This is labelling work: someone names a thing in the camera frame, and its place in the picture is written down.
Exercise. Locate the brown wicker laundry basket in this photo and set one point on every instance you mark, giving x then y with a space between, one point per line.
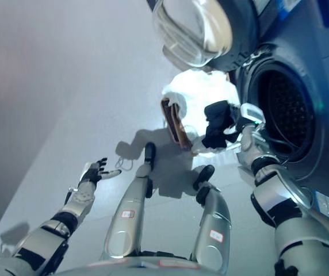
176 126

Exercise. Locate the silver robot right leg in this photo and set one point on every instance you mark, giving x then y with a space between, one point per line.
213 221

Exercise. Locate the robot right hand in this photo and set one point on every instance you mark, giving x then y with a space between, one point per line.
249 115

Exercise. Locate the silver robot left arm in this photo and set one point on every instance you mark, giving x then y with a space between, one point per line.
58 221

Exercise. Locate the black garment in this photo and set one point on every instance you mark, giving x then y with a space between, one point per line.
217 123

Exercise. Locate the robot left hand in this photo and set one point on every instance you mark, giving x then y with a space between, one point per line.
94 172

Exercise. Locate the white cloth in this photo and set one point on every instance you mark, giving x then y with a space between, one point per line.
202 92

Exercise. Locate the silver robot left leg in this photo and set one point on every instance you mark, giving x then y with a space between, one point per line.
130 207

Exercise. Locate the grey robot torso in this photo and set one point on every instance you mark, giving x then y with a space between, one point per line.
124 267

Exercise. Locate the silver robot leg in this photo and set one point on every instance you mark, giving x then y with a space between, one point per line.
130 207
213 221

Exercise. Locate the grey front-load washing machine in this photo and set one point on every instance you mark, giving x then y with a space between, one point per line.
311 72

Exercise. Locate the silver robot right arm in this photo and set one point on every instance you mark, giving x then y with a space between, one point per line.
285 201

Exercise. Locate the round washing machine door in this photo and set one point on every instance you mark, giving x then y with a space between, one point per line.
193 31

